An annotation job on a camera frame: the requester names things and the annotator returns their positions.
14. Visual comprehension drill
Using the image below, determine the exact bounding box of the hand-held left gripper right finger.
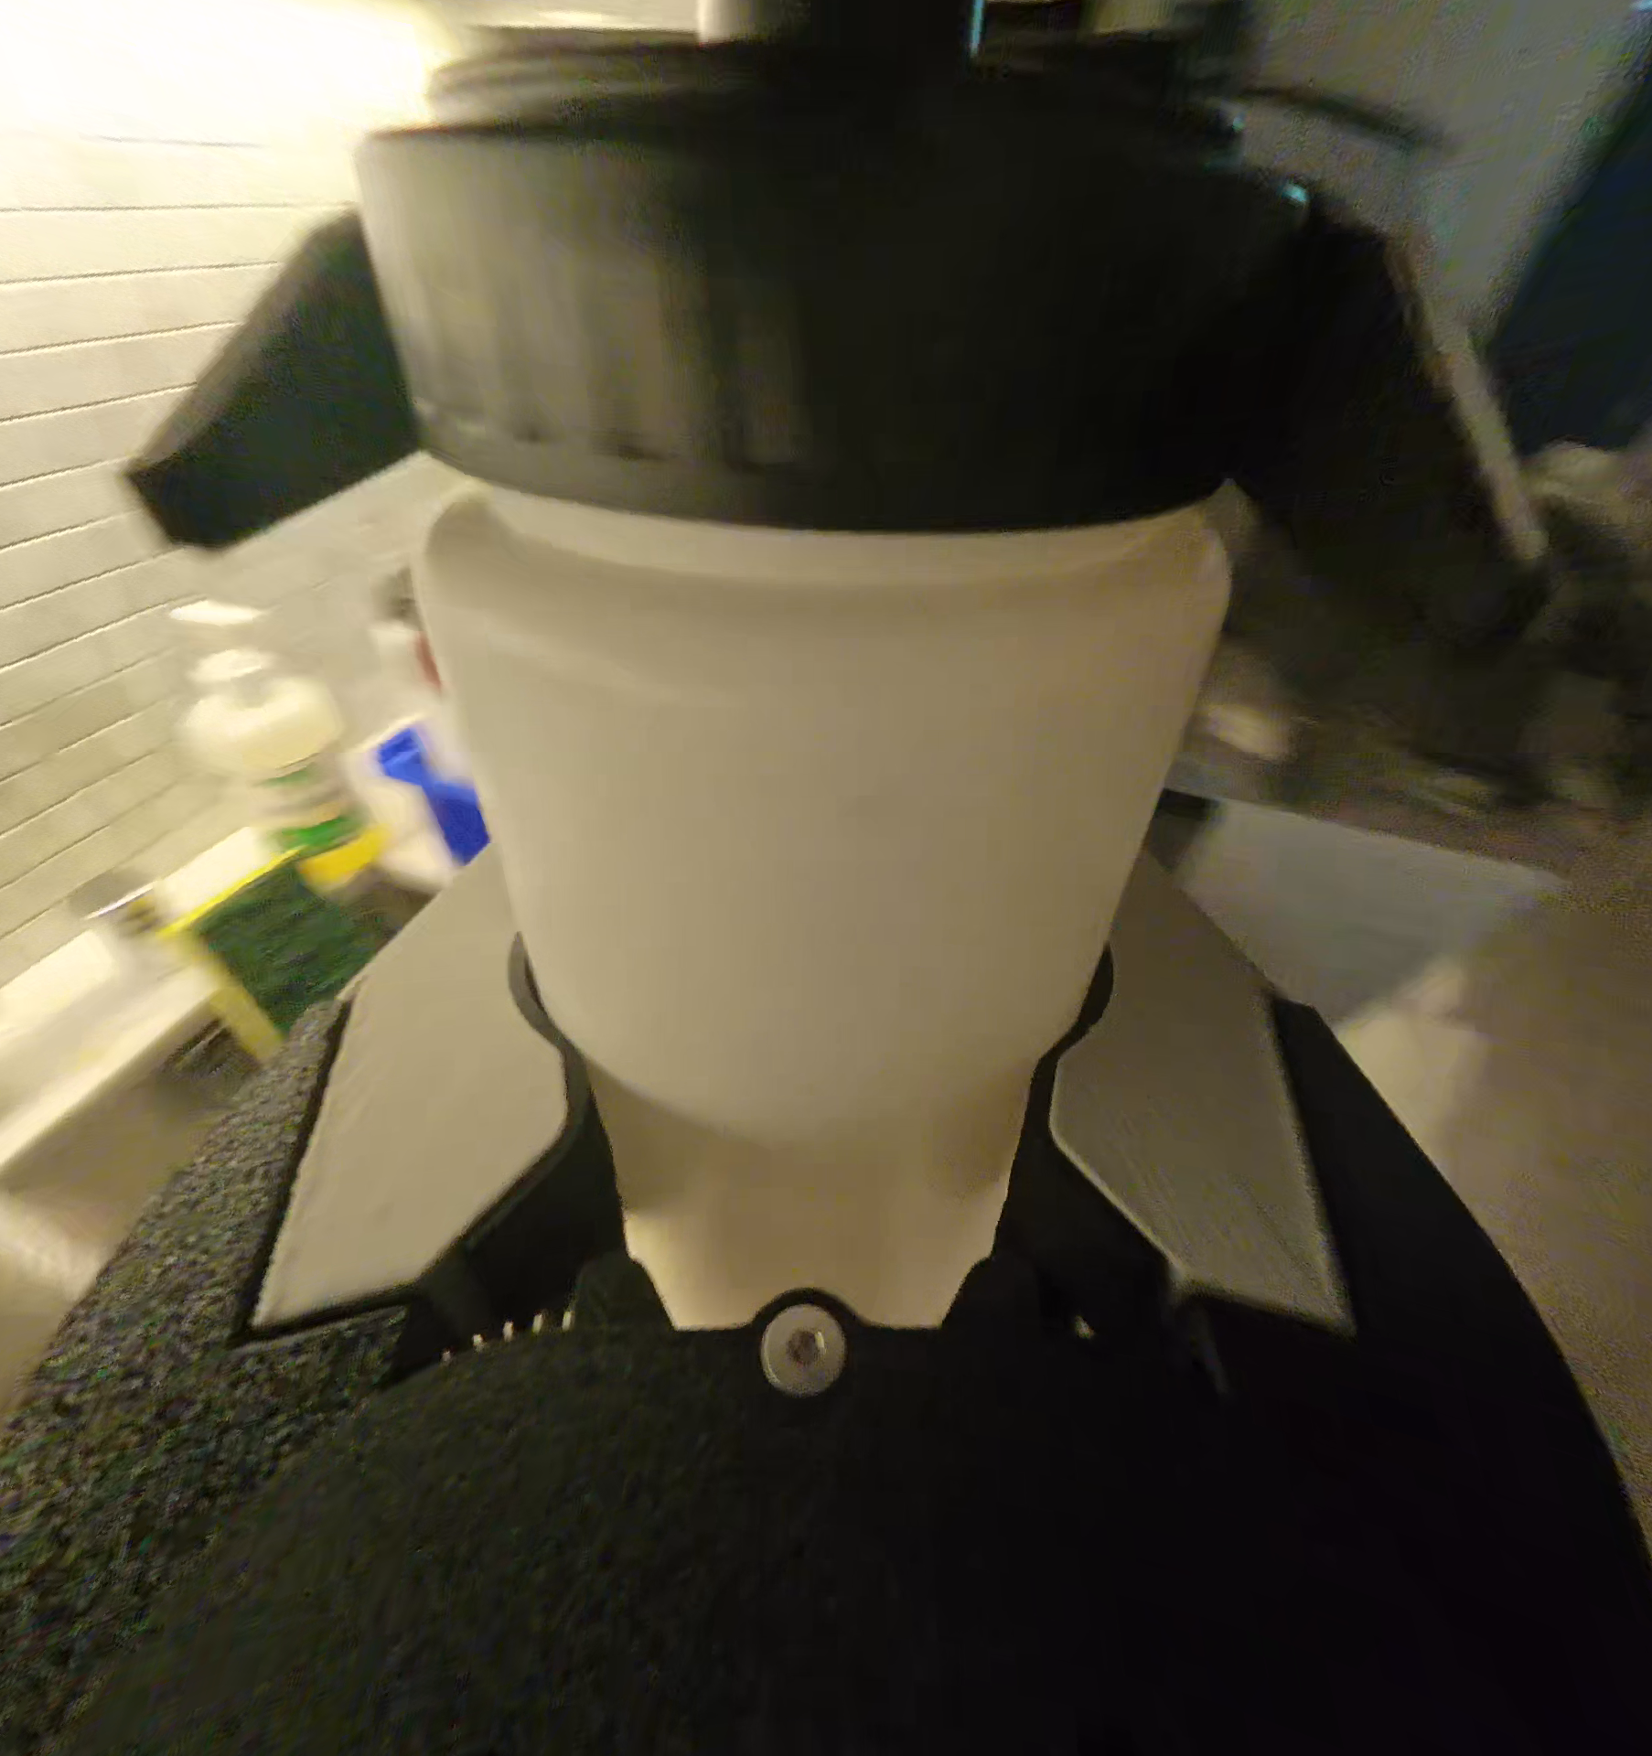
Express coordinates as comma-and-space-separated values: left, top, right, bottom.
1042, 851, 1360, 1340

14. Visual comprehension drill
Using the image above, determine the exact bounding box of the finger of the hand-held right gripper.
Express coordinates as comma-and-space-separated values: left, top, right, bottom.
1221, 204, 1550, 581
123, 206, 424, 554

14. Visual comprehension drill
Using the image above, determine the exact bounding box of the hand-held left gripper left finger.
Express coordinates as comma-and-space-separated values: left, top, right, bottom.
241, 851, 627, 1340

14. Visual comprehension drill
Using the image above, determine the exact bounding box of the white plastic bottle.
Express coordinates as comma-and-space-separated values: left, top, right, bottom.
407, 480, 1236, 1331

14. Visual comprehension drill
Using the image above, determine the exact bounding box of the black bottle cap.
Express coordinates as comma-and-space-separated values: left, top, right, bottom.
353, 0, 1311, 532

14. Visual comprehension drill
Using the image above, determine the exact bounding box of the yellow green scrub sponge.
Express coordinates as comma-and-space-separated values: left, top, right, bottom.
150, 842, 397, 1068

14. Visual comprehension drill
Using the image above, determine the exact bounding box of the white soap bottle green label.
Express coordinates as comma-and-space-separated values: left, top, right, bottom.
171, 650, 363, 855

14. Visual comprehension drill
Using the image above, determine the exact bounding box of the blue plastic bin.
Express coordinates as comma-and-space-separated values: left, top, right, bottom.
370, 724, 492, 870

